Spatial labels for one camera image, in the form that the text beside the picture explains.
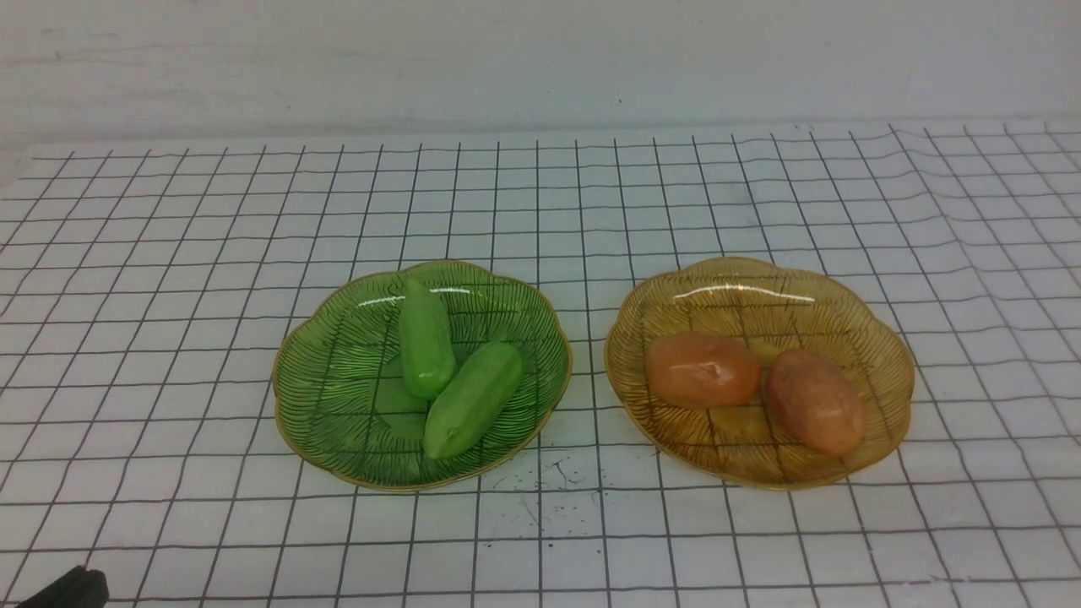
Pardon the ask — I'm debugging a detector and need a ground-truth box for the green toy cucumber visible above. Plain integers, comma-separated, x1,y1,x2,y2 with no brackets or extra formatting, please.
422,341,524,459
399,274,457,401

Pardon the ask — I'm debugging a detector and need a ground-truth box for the orange toy potato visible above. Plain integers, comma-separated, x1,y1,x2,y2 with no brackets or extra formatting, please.
645,331,762,410
764,349,867,457

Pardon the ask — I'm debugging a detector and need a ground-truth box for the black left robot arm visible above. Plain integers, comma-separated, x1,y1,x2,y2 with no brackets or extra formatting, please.
17,566,111,608

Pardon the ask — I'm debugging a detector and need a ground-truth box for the green glass plate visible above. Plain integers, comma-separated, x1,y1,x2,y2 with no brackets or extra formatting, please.
273,259,573,491

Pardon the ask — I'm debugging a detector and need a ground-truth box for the amber glass plate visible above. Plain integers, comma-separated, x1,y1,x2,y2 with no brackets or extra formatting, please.
605,257,915,491

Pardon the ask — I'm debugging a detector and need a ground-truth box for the white grid tablecloth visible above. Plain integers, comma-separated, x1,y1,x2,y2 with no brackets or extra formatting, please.
1,121,1080,607

